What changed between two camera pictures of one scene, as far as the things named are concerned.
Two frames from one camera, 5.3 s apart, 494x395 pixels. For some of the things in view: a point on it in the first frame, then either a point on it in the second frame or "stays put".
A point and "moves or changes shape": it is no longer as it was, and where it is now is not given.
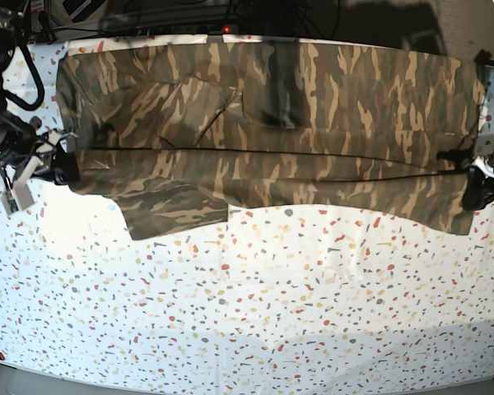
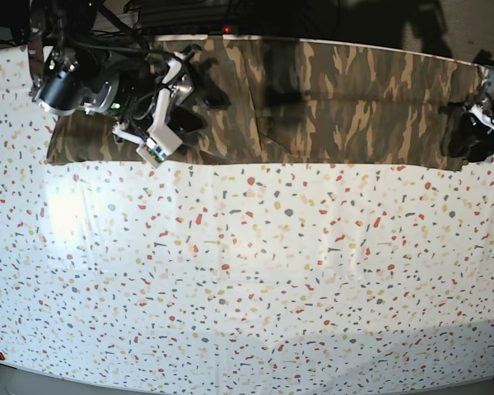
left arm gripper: (22, 149) -> (160, 140)
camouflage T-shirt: (179, 129) moves or changes shape
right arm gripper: (477, 190) -> (463, 132)
